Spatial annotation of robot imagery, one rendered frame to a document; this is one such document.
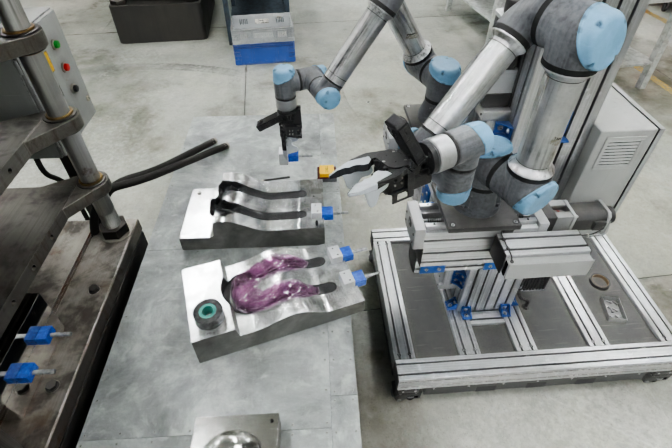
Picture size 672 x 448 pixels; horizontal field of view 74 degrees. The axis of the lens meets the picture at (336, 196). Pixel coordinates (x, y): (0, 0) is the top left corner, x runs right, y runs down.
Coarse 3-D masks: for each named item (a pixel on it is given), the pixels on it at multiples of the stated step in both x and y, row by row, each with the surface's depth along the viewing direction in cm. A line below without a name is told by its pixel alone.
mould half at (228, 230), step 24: (192, 192) 169; (216, 192) 169; (240, 192) 159; (192, 216) 159; (216, 216) 149; (240, 216) 151; (192, 240) 152; (216, 240) 153; (240, 240) 153; (264, 240) 154; (288, 240) 155; (312, 240) 155
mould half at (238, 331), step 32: (256, 256) 142; (320, 256) 146; (192, 288) 130; (352, 288) 137; (192, 320) 122; (224, 320) 122; (256, 320) 126; (288, 320) 126; (320, 320) 132; (224, 352) 125
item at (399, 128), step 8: (392, 120) 81; (400, 120) 80; (392, 128) 81; (400, 128) 80; (408, 128) 80; (400, 136) 81; (408, 136) 81; (400, 144) 85; (408, 144) 82; (416, 144) 83; (408, 152) 84; (416, 152) 84; (416, 160) 85
